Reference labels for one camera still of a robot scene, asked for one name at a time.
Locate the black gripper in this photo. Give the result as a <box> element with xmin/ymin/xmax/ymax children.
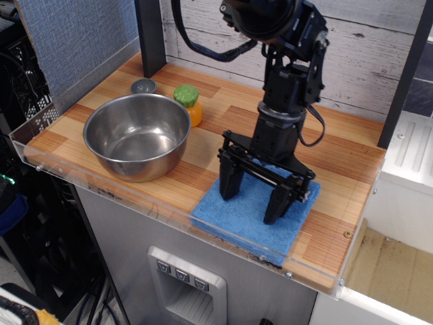
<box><xmin>219</xmin><ymin>107</ymin><xmax>315</xmax><ymax>225</ymax></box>

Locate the blue cloth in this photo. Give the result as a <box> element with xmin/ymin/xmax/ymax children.
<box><xmin>190</xmin><ymin>173</ymin><xmax>321</xmax><ymax>267</ymax></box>

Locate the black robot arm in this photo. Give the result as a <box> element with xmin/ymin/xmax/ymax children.
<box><xmin>219</xmin><ymin>1</ymin><xmax>329</xmax><ymax>225</ymax></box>

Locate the orange toy carrot green top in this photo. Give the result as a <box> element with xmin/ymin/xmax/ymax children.
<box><xmin>173</xmin><ymin>85</ymin><xmax>202</xmax><ymax>127</ymax></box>

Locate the large steel bowl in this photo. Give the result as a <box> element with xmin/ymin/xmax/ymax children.
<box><xmin>83</xmin><ymin>93</ymin><xmax>191</xmax><ymax>182</ymax></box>

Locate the silver dispenser panel with buttons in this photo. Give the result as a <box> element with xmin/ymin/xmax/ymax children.
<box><xmin>147</xmin><ymin>246</ymin><xmax>228</xmax><ymax>324</ymax></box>

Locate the small grey bowl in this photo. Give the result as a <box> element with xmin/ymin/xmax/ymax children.
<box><xmin>130</xmin><ymin>78</ymin><xmax>158</xmax><ymax>94</ymax></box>

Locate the white toy sink counter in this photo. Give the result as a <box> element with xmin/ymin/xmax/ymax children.
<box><xmin>311</xmin><ymin>112</ymin><xmax>432</xmax><ymax>324</ymax></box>

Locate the blue fabric side panel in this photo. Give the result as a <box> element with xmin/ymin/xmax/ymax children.
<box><xmin>15</xmin><ymin>0</ymin><xmax>139</xmax><ymax>113</ymax></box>

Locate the clear acrylic table guard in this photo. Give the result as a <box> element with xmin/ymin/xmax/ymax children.
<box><xmin>11</xmin><ymin>102</ymin><xmax>384</xmax><ymax>295</ymax></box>

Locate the black milk crate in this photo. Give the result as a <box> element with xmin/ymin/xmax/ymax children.
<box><xmin>1</xmin><ymin>37</ymin><xmax>52</xmax><ymax>120</ymax></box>

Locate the black braided cable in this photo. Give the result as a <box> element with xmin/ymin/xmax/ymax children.
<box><xmin>170</xmin><ymin>0</ymin><xmax>258</xmax><ymax>64</ymax></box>

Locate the black right post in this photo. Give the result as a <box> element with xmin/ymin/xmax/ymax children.
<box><xmin>377</xmin><ymin>0</ymin><xmax>432</xmax><ymax>149</ymax></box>

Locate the black post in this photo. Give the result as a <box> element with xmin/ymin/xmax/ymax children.
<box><xmin>134</xmin><ymin>0</ymin><xmax>166</xmax><ymax>78</ymax></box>
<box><xmin>377</xmin><ymin>0</ymin><xmax>432</xmax><ymax>149</ymax></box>

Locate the black left post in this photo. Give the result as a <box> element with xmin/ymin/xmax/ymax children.
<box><xmin>134</xmin><ymin>0</ymin><xmax>166</xmax><ymax>78</ymax></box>

